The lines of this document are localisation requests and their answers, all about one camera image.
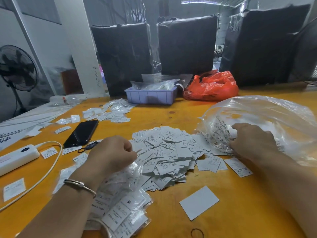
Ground large clear plastic bag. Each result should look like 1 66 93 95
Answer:
197 96 317 167

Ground red plastic bag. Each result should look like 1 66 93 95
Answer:
183 70 240 101

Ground lavender plastic tray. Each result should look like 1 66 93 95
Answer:
124 86 178 105

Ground white power bank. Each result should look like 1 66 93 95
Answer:
0 144 41 177

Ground person's right hand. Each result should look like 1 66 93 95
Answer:
229 123 281 163

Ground person's left forearm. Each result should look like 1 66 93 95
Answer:
17 176 97 238

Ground crumpled clear plastic bag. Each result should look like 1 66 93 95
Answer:
49 94 89 107

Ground blank white card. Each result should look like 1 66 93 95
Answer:
179 185 220 221

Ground person's right forearm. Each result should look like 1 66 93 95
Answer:
248 148 317 238

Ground pile of white paper labels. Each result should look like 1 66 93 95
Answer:
129 125 253 192

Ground person's left hand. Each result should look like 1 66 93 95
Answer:
70 136 138 190

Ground silver wrist bangle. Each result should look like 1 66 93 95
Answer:
63 179 97 198

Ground brown cardboard box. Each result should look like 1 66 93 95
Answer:
60 69 84 96

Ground clear bags in tray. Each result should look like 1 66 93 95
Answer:
130 79 186 91

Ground white printed sheets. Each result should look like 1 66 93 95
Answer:
0 106 73 152

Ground white charging cable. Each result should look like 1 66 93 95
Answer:
0 141 63 212

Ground black wrapped bundle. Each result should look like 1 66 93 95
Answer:
157 14 219 76
91 22 153 97
219 4 311 87

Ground black smartphone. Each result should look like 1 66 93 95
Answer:
63 119 99 149

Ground heap of small bagged labels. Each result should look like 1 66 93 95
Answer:
82 98 136 123

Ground black phone lanyard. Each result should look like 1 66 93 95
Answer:
77 141 100 154

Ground clear bags of printed labels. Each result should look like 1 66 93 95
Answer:
52 161 153 238

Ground black standing fan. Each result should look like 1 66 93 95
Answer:
0 45 39 117

